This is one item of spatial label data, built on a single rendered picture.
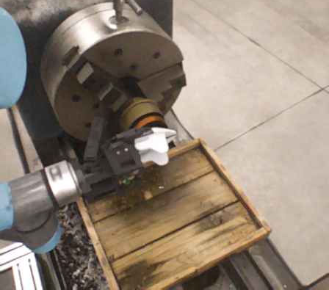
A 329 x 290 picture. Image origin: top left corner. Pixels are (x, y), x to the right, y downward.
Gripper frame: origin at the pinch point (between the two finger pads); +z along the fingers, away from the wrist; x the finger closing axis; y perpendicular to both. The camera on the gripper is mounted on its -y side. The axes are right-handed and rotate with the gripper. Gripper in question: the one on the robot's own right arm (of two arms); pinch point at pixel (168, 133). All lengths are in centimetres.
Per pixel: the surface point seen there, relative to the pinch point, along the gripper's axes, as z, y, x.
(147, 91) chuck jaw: 0.4, -10.8, 2.4
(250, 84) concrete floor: 117, -99, -108
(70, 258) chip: -29, -7, -49
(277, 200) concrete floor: 74, -16, -108
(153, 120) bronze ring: -2.5, -1.3, 3.6
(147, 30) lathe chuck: 2.9, -15.1, 14.3
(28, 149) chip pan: -31, -59, -54
